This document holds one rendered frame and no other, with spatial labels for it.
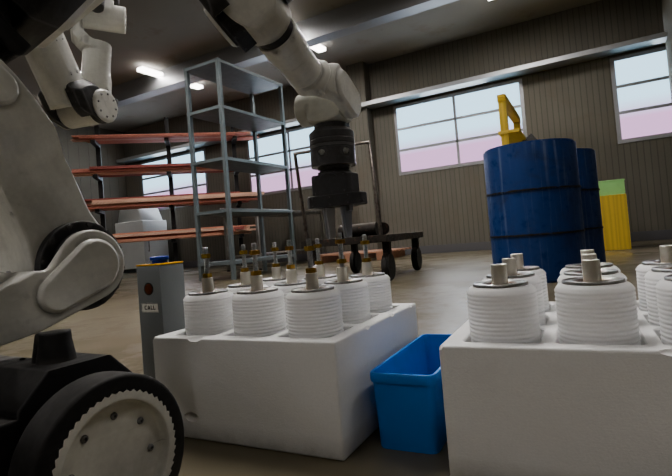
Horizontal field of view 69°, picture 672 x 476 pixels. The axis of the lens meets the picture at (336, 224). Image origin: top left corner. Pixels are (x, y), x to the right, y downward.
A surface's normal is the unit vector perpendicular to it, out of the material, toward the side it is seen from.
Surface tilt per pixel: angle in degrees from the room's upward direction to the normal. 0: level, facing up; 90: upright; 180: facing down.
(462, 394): 90
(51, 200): 90
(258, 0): 105
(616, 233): 90
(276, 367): 90
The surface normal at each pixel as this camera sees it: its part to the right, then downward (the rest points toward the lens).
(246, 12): 0.04, 0.23
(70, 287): 0.86, -0.08
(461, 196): -0.50, 0.01
